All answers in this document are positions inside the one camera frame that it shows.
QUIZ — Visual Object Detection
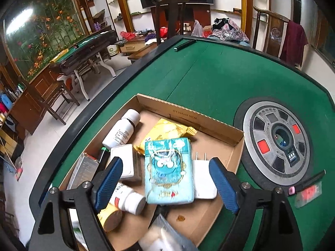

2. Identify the white power adapter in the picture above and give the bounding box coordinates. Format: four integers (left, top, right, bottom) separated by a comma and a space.
192, 152, 218, 200

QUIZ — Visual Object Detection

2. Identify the small white box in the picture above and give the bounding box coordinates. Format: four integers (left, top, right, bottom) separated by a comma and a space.
110, 144, 142, 182

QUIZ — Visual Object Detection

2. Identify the dark wooden chair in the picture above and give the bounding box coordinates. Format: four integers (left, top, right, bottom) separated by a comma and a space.
152, 0, 189, 45

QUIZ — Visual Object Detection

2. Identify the maroon cloth on chair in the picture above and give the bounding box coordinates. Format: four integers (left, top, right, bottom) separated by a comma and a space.
280, 21, 308, 66

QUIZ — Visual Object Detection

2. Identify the white standing air conditioner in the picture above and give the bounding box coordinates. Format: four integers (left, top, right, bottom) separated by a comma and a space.
291, 0, 317, 42

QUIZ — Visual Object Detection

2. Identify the round grey table control panel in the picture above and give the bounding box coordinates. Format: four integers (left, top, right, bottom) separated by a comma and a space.
233, 97, 313, 192

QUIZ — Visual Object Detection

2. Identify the green mahjong table background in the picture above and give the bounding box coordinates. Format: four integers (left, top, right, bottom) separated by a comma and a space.
49, 26, 117, 100

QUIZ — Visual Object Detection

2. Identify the light blue tissue pack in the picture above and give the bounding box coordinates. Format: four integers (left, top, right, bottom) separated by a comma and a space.
144, 137, 195, 205

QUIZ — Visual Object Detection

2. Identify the black marker pink cap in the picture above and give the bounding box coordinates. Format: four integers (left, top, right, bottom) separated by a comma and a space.
288, 169, 326, 196

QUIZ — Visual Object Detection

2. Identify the yellow snack packet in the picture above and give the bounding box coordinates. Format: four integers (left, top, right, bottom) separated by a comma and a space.
134, 118, 198, 155

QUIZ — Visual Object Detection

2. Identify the large white pill bottle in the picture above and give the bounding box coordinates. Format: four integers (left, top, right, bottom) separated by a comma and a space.
102, 109, 140, 149

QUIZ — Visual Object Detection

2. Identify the cardboard box tray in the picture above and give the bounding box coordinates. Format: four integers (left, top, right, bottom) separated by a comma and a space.
58, 93, 245, 251

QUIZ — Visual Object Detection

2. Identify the flower mural painting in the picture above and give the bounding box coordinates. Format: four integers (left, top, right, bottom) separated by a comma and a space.
3, 0, 85, 81

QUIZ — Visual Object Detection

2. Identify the wooden chair with cloth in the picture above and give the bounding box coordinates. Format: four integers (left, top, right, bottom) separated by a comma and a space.
252, 6, 290, 57

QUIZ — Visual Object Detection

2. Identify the black marker yellow cap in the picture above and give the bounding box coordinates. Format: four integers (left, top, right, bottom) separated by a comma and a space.
97, 147, 110, 172

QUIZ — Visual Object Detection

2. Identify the small white bottle pink label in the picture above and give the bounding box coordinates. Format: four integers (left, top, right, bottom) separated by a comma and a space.
109, 182, 146, 215

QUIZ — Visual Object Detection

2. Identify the pile of clothes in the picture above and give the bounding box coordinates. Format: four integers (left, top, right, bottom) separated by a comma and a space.
212, 18, 249, 43

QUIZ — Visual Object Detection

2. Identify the white bottle green label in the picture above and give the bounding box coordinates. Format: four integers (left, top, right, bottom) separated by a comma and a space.
69, 209, 88, 250

